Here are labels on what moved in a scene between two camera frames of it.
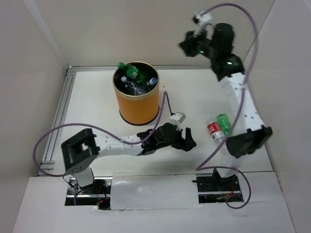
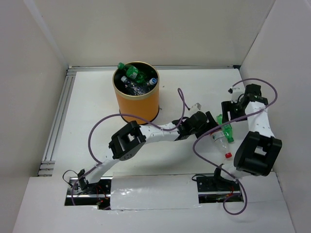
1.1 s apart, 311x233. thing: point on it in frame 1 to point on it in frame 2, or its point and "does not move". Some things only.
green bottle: [223, 120] does not move
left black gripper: [189, 142] to [211, 122]
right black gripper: [189, 44] to [227, 106]
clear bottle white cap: [135, 88] does not move
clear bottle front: [152, 81] does not move
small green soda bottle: [133, 72] does not move
